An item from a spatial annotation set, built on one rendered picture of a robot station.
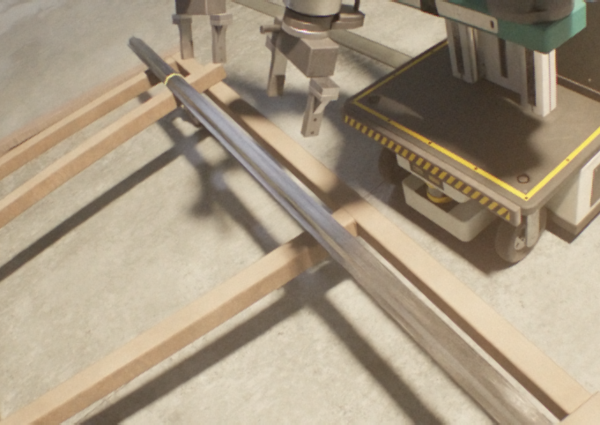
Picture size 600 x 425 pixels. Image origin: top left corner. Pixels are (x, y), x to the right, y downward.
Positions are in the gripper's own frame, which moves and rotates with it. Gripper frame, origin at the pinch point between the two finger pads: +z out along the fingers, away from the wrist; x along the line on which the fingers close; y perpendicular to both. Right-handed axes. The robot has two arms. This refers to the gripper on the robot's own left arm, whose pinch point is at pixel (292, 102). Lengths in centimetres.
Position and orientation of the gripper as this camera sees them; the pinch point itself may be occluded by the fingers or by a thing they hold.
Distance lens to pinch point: 98.8
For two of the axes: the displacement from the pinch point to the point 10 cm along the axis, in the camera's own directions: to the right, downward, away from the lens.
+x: 4.6, 6.1, -6.5
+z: -1.7, 7.8, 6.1
